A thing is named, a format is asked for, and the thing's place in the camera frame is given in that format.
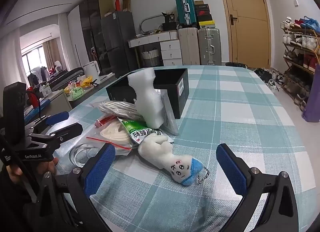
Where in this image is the shoe rack with shoes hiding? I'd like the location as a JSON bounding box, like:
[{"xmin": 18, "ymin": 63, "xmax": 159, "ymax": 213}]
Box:
[{"xmin": 280, "ymin": 16, "xmax": 320, "ymax": 107}]

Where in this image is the white plush toy blue cap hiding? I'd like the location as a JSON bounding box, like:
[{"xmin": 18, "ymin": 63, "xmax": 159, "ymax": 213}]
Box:
[{"xmin": 137, "ymin": 136, "xmax": 210, "ymax": 187}]

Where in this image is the bagged grey rope bundle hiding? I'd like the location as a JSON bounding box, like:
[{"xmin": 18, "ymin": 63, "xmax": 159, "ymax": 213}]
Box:
[{"xmin": 99, "ymin": 100, "xmax": 145, "ymax": 121}]

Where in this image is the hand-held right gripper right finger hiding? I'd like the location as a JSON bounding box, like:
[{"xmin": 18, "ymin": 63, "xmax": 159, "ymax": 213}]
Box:
[{"xmin": 216, "ymin": 144, "xmax": 300, "ymax": 232}]

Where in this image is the person's left hand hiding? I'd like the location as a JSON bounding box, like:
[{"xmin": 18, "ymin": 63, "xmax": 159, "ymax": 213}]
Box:
[{"xmin": 7, "ymin": 158, "xmax": 59, "ymax": 177}]

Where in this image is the silver plastic pouch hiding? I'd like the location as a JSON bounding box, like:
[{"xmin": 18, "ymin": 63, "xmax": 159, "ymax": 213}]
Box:
[{"xmin": 160, "ymin": 89, "xmax": 179, "ymax": 136}]

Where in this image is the bagged cream rope coil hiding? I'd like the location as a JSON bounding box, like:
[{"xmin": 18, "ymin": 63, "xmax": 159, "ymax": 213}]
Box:
[{"xmin": 86, "ymin": 119, "xmax": 133, "ymax": 155}]

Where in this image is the black shoe box red print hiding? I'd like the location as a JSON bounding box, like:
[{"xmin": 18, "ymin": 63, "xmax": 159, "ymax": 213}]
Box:
[{"xmin": 195, "ymin": 4, "xmax": 210, "ymax": 15}]

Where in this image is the white electric kettle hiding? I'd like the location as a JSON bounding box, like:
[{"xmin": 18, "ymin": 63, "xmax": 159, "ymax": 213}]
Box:
[{"xmin": 82, "ymin": 60, "xmax": 101, "ymax": 78}]

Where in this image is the beige suitcase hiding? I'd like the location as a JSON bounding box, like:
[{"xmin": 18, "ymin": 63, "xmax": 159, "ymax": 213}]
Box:
[{"xmin": 178, "ymin": 27, "xmax": 201, "ymax": 66}]

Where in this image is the silver suitcase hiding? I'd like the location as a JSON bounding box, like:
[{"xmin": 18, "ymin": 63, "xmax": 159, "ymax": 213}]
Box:
[{"xmin": 198, "ymin": 28, "xmax": 222, "ymax": 65}]

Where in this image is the scattered floor shoes pile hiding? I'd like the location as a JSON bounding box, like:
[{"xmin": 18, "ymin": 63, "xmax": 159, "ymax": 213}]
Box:
[{"xmin": 254, "ymin": 67, "xmax": 287, "ymax": 93}]

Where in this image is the grey white laundry basket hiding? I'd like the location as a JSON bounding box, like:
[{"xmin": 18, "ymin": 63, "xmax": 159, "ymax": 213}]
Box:
[{"xmin": 139, "ymin": 49, "xmax": 160, "ymax": 67}]

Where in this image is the brown curtain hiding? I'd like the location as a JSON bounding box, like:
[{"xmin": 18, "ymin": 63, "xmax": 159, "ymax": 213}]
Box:
[{"xmin": 42, "ymin": 38, "xmax": 63, "ymax": 70}]

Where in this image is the yellow plastic bag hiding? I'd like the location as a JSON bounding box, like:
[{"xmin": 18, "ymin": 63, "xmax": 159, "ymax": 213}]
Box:
[{"xmin": 79, "ymin": 76, "xmax": 93, "ymax": 87}]

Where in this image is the white drawer desk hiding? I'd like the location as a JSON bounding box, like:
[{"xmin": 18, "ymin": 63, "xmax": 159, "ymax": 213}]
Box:
[{"xmin": 128, "ymin": 31, "xmax": 183, "ymax": 68}]

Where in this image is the wooden shoe rack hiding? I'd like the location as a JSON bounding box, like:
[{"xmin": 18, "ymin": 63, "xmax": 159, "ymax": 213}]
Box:
[{"xmin": 281, "ymin": 25, "xmax": 320, "ymax": 112}]

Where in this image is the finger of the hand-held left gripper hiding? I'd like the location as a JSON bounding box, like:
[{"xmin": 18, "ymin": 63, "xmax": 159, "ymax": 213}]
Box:
[
  {"xmin": 25, "ymin": 111, "xmax": 70, "ymax": 130},
  {"xmin": 28, "ymin": 122, "xmax": 84, "ymax": 149}
]

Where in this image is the grey refrigerator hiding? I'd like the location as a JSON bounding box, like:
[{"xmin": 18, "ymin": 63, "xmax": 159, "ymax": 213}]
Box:
[{"xmin": 101, "ymin": 11, "xmax": 138, "ymax": 73}]

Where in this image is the grey side table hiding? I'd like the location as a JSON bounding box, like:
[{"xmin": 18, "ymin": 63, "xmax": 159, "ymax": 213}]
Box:
[{"xmin": 24, "ymin": 89, "xmax": 73, "ymax": 122}]

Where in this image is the teal suitcase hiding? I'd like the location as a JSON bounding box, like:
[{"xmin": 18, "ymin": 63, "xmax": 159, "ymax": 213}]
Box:
[{"xmin": 174, "ymin": 0, "xmax": 196, "ymax": 28}]

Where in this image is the black yellow shoe box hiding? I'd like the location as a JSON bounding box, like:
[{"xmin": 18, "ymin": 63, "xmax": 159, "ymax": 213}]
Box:
[{"xmin": 198, "ymin": 20, "xmax": 216, "ymax": 29}]

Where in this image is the tall cardboard sheet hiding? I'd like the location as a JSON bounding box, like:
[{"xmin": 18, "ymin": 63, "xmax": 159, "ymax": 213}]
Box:
[{"xmin": 98, "ymin": 0, "xmax": 113, "ymax": 17}]

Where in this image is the black paper bag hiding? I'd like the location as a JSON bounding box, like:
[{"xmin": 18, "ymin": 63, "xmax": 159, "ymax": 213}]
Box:
[{"xmin": 162, "ymin": 12, "xmax": 179, "ymax": 31}]

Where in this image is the white cable coil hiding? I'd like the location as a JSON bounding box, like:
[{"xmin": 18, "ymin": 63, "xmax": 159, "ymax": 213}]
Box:
[{"xmin": 69, "ymin": 143, "xmax": 105, "ymax": 169}]

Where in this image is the window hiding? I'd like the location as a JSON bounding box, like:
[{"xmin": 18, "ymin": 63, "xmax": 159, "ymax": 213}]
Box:
[{"xmin": 21, "ymin": 48, "xmax": 47, "ymax": 77}]

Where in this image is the oval mirror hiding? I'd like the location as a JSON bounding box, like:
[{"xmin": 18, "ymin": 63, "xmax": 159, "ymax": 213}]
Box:
[{"xmin": 139, "ymin": 14, "xmax": 164, "ymax": 34}]

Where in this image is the dark glass cabinet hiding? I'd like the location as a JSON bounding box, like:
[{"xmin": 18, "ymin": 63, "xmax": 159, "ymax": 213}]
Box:
[{"xmin": 80, "ymin": 0, "xmax": 105, "ymax": 72}]

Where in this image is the green snack bag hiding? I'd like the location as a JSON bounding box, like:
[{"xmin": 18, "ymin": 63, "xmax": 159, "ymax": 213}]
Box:
[{"xmin": 70, "ymin": 86, "xmax": 84, "ymax": 100}]

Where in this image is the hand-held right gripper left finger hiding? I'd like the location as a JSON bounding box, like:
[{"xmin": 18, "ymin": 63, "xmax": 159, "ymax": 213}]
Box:
[{"xmin": 41, "ymin": 143, "xmax": 117, "ymax": 232}]

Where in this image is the green snack packet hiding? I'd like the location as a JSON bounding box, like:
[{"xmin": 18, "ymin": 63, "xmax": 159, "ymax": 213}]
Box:
[{"xmin": 117, "ymin": 118, "xmax": 174, "ymax": 145}]

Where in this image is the white foam piece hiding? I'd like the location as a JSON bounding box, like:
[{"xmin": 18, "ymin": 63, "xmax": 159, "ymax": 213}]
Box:
[{"xmin": 127, "ymin": 68, "xmax": 167, "ymax": 130}]

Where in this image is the red packet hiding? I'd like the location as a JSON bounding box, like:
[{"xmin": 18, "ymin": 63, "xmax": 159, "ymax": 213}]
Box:
[{"xmin": 95, "ymin": 116, "xmax": 118, "ymax": 128}]

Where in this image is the black cardboard box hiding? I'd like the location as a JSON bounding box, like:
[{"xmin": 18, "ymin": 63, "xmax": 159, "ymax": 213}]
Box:
[{"xmin": 106, "ymin": 68, "xmax": 190, "ymax": 119}]

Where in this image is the black waste basket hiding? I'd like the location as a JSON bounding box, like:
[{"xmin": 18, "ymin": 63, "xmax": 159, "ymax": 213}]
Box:
[{"xmin": 225, "ymin": 62, "xmax": 248, "ymax": 69}]

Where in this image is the tan wooden door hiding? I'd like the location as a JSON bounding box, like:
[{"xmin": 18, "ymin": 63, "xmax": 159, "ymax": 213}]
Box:
[{"xmin": 216, "ymin": 0, "xmax": 272, "ymax": 66}]

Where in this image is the purple bag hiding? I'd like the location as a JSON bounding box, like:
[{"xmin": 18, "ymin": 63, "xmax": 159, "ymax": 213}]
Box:
[{"xmin": 301, "ymin": 63, "xmax": 320, "ymax": 123}]

